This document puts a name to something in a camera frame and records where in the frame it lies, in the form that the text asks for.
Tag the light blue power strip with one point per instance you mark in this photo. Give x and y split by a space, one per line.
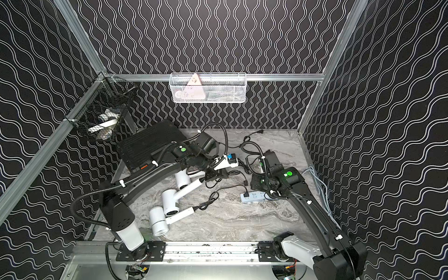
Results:
252 197

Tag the white hair dryer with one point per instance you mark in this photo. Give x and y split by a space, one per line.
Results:
170 197
183 178
160 222

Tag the clear wall basket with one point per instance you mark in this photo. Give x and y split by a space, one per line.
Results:
219 87

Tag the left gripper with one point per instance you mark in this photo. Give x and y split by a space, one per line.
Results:
213 174

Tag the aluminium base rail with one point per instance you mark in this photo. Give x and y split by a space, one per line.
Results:
180 252

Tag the white hair dryer lower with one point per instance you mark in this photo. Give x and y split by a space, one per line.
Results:
160 222

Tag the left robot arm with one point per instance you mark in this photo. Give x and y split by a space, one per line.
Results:
174 157

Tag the white items in basket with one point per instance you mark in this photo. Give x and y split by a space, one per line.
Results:
107 121

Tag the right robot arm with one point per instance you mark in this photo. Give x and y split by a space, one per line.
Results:
335 256

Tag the pink triangular card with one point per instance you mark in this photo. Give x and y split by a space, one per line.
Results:
193 91

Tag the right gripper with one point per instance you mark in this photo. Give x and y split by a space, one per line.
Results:
254 179

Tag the black wire basket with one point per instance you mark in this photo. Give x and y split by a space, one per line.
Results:
110 93

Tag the black plastic tool case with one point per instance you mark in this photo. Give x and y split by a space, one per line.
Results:
139 150

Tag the white hair dryer upper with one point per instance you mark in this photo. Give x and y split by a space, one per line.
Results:
183 178

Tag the white hair dryer middle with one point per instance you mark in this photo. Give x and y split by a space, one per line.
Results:
170 197

